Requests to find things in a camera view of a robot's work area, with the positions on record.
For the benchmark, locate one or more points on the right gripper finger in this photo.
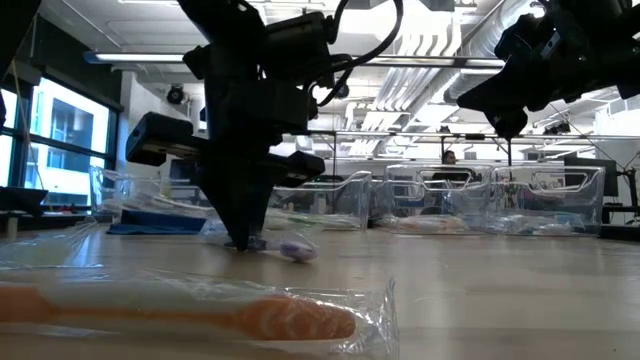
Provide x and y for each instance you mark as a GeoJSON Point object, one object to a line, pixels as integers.
{"type": "Point", "coordinates": [510, 122]}
{"type": "Point", "coordinates": [495, 95]}

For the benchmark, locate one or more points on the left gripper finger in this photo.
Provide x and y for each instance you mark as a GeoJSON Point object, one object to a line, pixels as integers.
{"type": "Point", "coordinates": [225, 200]}
{"type": "Point", "coordinates": [256, 200]}

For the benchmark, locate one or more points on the green toothbrush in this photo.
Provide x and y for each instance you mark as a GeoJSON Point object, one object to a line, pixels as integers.
{"type": "Point", "coordinates": [325, 221]}
{"type": "Point", "coordinates": [45, 247]}

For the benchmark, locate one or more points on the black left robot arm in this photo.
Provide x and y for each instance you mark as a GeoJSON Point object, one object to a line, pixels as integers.
{"type": "Point", "coordinates": [225, 25]}

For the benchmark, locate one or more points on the black monitor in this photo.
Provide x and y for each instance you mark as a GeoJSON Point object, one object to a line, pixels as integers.
{"type": "Point", "coordinates": [20, 200]}
{"type": "Point", "coordinates": [180, 175]}
{"type": "Point", "coordinates": [611, 180]}

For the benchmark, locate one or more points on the person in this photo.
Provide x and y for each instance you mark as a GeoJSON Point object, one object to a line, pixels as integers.
{"type": "Point", "coordinates": [449, 157]}

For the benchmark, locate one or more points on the blue cloth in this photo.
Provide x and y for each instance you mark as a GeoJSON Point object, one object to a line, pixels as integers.
{"type": "Point", "coordinates": [155, 222]}

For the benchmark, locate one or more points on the black ceiling spotlight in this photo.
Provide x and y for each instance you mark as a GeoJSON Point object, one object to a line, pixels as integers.
{"type": "Point", "coordinates": [175, 95]}
{"type": "Point", "coordinates": [345, 91]}

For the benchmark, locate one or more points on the clear scoop-front plastic bin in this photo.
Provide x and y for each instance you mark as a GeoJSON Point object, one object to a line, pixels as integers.
{"type": "Point", "coordinates": [110, 195]}
{"type": "Point", "coordinates": [340, 195]}

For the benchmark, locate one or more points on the long ceiling light strip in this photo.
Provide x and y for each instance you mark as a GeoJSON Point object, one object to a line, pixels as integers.
{"type": "Point", "coordinates": [140, 57]}

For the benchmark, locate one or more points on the black monitor stand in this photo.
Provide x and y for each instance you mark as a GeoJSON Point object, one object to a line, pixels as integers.
{"type": "Point", "coordinates": [632, 190]}

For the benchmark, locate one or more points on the large glass window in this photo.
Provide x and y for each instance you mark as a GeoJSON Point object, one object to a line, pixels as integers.
{"type": "Point", "coordinates": [75, 130]}

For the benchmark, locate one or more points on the black metal rack frame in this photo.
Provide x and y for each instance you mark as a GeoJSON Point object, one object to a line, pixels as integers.
{"type": "Point", "coordinates": [400, 134]}

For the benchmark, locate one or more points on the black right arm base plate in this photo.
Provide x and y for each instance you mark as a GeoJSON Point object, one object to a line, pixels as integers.
{"type": "Point", "coordinates": [620, 232]}

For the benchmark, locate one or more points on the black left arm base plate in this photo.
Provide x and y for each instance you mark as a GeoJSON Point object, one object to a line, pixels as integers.
{"type": "Point", "coordinates": [50, 220]}

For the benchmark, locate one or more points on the small white post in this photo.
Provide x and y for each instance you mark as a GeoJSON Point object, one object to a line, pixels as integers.
{"type": "Point", "coordinates": [11, 226]}

